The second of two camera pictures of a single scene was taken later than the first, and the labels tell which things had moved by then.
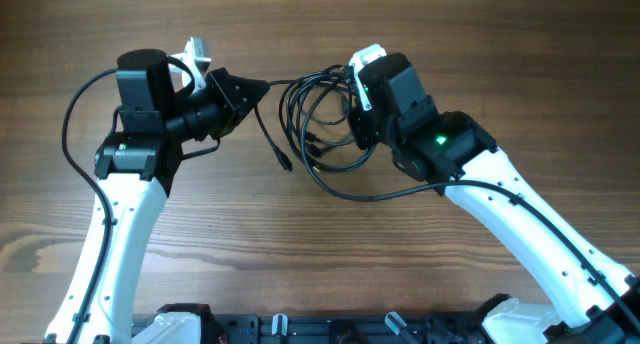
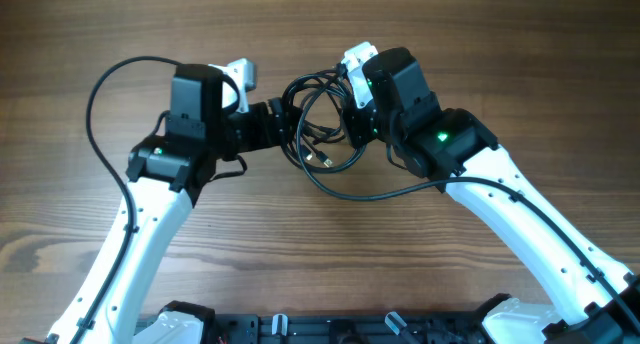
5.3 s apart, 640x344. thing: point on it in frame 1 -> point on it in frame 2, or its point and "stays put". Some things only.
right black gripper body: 369,128 stays put
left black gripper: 223,85 -> 258,114
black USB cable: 314,114 stays put
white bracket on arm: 361,56 stays put
